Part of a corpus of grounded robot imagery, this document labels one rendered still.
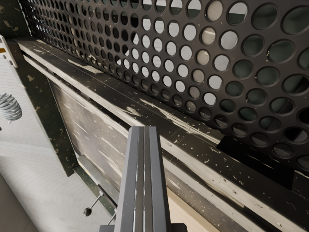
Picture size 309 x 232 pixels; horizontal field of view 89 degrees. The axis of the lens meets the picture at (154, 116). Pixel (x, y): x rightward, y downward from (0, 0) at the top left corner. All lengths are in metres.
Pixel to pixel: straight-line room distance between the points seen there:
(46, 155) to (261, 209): 4.94
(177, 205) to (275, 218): 0.27
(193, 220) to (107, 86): 0.36
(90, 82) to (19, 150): 5.16
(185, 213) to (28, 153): 5.05
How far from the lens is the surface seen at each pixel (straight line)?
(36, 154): 5.20
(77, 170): 1.29
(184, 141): 0.22
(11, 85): 4.61
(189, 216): 0.45
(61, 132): 1.08
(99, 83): 0.36
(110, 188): 0.88
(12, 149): 5.63
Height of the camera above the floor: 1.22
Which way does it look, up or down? 4 degrees up
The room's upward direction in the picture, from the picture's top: 82 degrees counter-clockwise
